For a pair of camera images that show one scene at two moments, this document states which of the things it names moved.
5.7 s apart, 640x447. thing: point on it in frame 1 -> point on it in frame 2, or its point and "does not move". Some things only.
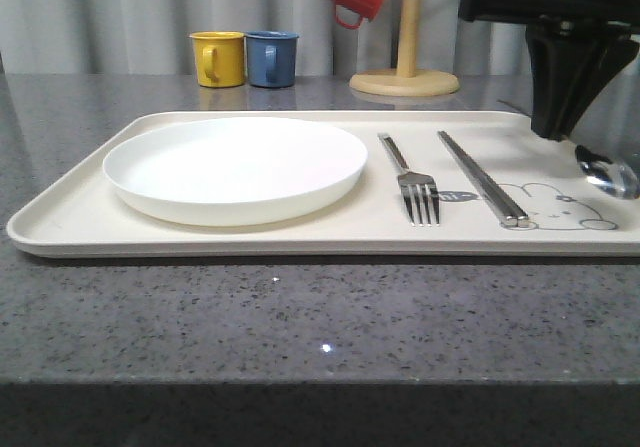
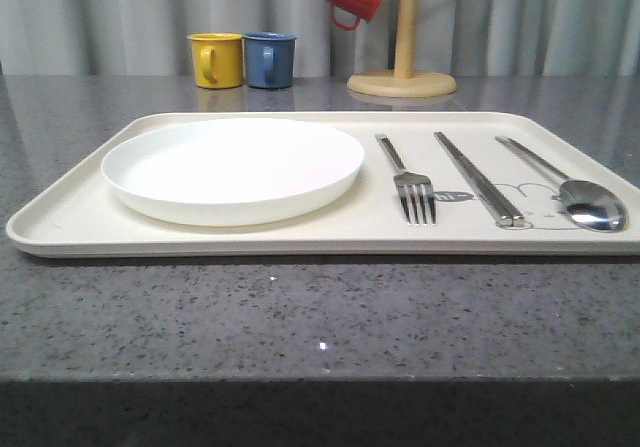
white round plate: [233, 171] does not move
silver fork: [410, 178] does not move
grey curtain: [136, 21] does not move
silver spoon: [616, 179] -> [583, 204]
